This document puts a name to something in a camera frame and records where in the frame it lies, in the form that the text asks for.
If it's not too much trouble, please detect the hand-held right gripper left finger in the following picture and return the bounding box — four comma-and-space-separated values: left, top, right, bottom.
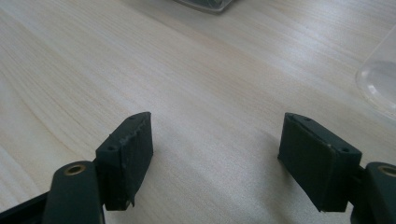
94, 111, 154, 212

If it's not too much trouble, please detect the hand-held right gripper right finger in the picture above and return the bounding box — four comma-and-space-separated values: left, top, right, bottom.
277, 112, 363, 213

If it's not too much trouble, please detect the grey tray with dark contents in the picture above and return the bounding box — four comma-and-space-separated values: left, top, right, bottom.
173, 0, 235, 15

